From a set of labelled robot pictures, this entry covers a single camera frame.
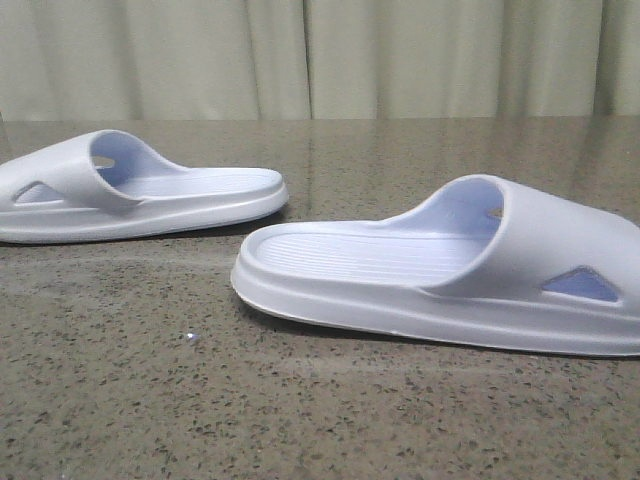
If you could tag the light blue slipper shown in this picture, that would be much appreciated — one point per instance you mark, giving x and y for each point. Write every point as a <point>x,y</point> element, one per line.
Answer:
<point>109,184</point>
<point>484,261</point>

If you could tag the pale green curtain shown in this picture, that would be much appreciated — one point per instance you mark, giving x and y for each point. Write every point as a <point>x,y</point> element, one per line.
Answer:
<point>186,60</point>

